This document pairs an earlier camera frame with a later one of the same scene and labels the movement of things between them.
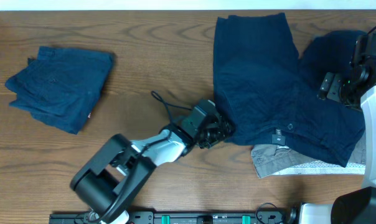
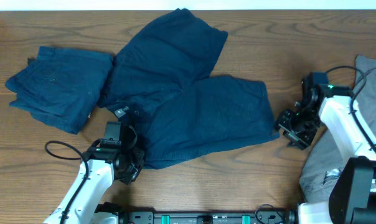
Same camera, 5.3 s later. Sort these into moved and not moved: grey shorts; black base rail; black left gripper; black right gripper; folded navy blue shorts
Moved: black left gripper; black right gripper; grey shorts
Not moved: black base rail; folded navy blue shorts
